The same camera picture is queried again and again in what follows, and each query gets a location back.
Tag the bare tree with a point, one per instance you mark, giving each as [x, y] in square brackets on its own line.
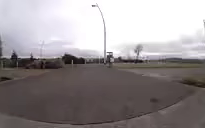
[138, 50]

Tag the grass field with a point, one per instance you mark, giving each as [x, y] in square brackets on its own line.
[156, 65]

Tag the pylon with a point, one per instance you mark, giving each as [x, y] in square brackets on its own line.
[41, 50]

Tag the fence with pale posts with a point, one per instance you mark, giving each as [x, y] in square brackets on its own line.
[10, 63]

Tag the dark bushes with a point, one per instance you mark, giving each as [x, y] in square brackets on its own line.
[71, 60]

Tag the sign board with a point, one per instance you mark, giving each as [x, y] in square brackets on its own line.
[110, 58]

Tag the dry grass patch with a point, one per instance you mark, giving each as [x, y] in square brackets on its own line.
[198, 82]

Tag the dark grey asphalt road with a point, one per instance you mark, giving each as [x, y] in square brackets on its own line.
[86, 93]

